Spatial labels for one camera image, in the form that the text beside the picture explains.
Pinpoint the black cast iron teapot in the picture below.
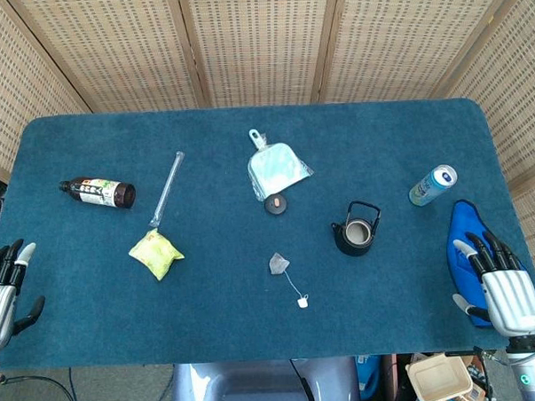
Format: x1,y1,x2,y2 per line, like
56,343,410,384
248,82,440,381
330,199,384,258

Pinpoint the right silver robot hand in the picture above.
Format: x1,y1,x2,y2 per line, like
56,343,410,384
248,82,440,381
449,228,535,339

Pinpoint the brown bottle with label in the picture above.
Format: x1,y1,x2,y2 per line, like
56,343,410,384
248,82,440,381
59,174,138,214

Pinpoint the blue microfiber cloth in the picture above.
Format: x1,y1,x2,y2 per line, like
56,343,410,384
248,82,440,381
444,196,534,331

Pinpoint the pyramid tea bag with string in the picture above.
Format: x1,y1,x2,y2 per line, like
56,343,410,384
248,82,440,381
268,250,311,311

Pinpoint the yellow snack packet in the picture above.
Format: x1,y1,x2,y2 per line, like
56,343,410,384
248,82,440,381
127,226,186,283

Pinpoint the grey robot torso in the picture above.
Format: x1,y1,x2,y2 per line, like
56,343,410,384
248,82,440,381
167,355,361,401

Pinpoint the light blue drink can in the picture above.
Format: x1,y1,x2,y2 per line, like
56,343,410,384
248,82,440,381
407,164,460,208

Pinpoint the blue package under table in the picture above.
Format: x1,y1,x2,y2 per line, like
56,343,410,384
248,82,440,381
354,354,383,401

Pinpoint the small black round lid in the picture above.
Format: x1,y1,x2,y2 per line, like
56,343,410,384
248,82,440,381
263,193,289,217

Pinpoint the light blue plastic dustpan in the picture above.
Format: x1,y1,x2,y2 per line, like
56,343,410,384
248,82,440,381
245,126,316,202

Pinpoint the beige takeaway box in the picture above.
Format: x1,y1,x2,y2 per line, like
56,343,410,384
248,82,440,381
404,350,476,401

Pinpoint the teal carpet table mat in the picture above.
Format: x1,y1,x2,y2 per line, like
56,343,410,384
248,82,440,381
0,94,535,373

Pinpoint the woven bamboo folding screen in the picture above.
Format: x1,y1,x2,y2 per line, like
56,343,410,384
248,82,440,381
0,0,535,311

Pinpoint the clear tube in plastic sleeve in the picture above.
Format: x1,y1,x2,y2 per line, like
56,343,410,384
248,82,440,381
146,151,189,229

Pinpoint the black floor cable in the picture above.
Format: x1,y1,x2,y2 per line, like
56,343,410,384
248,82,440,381
0,371,86,401

